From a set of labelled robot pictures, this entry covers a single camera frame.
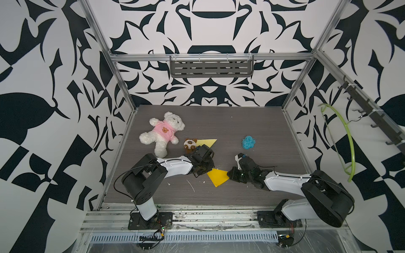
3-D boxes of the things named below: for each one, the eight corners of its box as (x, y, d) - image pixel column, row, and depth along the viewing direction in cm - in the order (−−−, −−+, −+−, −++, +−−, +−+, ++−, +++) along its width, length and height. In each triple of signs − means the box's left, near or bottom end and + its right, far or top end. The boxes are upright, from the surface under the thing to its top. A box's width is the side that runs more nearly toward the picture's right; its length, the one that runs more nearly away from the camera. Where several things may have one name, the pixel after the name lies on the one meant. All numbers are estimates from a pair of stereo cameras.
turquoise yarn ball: (248, 151, 99) (249, 149, 97) (239, 143, 102) (239, 141, 100) (256, 143, 102) (257, 141, 100) (247, 136, 106) (248, 134, 104)
